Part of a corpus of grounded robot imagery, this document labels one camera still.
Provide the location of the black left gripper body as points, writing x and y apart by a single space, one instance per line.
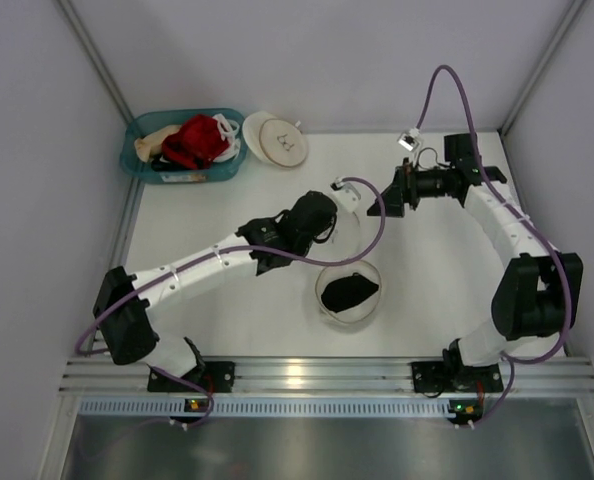
324 220

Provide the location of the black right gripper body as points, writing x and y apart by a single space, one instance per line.
402 188

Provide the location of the black bra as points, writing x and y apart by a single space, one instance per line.
348 292

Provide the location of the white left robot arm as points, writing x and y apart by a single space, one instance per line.
131 307

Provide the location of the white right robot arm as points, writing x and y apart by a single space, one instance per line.
538 293

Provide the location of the white bra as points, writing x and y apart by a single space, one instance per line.
229 131

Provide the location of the red bra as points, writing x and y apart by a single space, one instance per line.
196 145

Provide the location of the beige bra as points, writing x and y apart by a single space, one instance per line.
151 145

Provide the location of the teal plastic basket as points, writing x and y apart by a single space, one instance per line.
158 170

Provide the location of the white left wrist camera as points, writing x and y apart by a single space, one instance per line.
345 195

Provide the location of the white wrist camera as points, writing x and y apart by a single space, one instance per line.
410 140
345 195

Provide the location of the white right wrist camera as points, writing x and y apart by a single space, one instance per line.
410 140

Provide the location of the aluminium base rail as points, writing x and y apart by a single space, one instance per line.
562 377

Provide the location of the perforated cable duct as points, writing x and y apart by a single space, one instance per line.
277 407

